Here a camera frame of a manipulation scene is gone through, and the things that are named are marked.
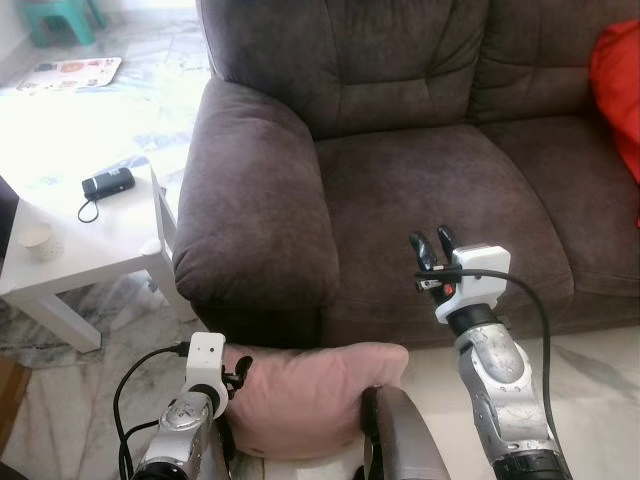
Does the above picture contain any pink pillow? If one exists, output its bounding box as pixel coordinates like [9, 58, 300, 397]
[222, 342, 409, 463]

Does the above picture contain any red pillow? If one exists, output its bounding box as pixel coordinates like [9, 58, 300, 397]
[588, 20, 640, 186]

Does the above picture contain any dark brown fabric sofa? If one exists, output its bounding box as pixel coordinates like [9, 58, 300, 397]
[172, 0, 640, 351]

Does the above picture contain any white side table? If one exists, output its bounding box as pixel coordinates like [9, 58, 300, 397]
[0, 165, 181, 353]

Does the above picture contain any small white cup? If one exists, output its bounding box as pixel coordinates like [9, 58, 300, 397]
[18, 222, 63, 263]

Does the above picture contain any white board with colourful stickers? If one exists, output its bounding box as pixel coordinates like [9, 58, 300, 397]
[17, 57, 123, 93]

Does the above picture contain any teal plastic stool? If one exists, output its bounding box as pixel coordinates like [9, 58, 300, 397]
[22, 0, 106, 48]

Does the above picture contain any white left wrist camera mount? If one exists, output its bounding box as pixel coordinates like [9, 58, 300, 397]
[183, 332, 227, 419]

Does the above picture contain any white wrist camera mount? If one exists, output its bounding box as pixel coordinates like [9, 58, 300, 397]
[435, 245, 512, 324]
[183, 332, 227, 419]

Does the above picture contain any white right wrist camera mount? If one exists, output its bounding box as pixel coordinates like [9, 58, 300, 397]
[435, 245, 512, 324]

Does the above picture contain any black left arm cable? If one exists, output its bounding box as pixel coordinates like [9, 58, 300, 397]
[112, 342, 193, 480]

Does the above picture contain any black power bank with strap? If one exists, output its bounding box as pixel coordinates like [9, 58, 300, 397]
[78, 167, 136, 223]

